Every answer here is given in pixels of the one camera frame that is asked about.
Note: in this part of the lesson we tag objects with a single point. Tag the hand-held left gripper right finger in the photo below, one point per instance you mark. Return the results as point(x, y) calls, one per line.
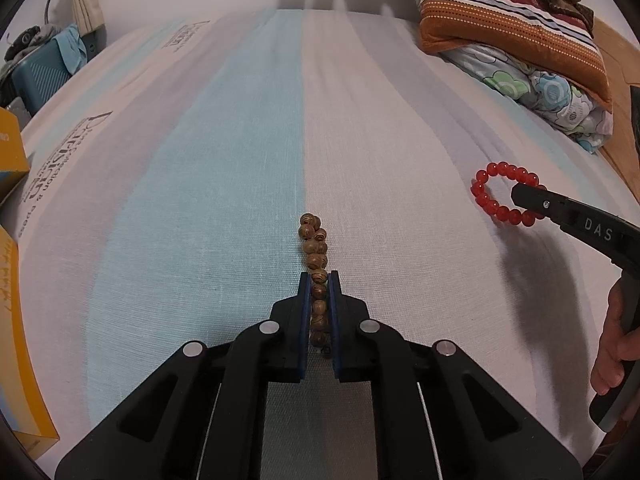
point(335, 320)

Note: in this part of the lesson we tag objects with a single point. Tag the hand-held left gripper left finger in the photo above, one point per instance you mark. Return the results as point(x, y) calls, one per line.
point(303, 320)

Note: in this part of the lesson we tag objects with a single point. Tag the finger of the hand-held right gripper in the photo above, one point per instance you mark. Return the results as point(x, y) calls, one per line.
point(537, 202)

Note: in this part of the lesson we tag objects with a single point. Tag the white and yellow cardboard box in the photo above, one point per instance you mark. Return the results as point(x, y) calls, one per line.
point(22, 360)

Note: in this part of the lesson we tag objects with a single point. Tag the person's right hand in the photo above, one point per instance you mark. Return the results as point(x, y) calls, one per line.
point(607, 355)

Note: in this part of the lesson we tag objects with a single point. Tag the floral quilt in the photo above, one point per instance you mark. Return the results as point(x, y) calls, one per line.
point(545, 90)

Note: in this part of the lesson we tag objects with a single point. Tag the striped mattress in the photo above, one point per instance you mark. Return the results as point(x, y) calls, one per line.
point(350, 135)

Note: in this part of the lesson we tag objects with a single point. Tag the striped pillow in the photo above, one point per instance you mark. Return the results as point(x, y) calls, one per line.
point(500, 15)

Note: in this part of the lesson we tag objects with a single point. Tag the teal suitcase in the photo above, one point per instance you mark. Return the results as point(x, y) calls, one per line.
point(42, 77)

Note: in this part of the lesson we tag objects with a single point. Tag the teal cloth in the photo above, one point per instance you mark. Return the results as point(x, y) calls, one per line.
point(72, 47)

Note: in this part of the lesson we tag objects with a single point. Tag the dark clothes pile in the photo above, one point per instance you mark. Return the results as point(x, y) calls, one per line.
point(27, 40)

